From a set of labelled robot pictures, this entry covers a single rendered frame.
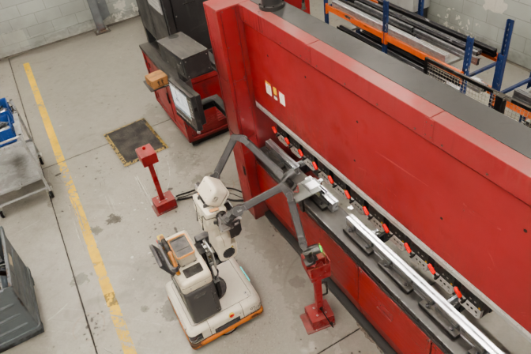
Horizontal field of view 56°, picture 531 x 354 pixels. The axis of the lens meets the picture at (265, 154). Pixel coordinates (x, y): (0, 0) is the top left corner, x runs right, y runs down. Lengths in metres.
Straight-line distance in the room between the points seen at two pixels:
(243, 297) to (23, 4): 7.39
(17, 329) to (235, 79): 2.82
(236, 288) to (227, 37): 2.09
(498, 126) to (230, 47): 2.30
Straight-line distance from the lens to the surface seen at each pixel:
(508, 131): 2.52
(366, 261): 3.70
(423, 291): 3.48
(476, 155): 2.44
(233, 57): 4.15
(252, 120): 4.52
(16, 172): 6.51
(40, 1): 10.24
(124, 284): 5.10
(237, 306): 4.28
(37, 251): 5.85
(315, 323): 4.32
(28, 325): 4.96
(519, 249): 2.58
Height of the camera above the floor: 3.76
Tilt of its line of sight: 38 degrees down
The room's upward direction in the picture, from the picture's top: 9 degrees counter-clockwise
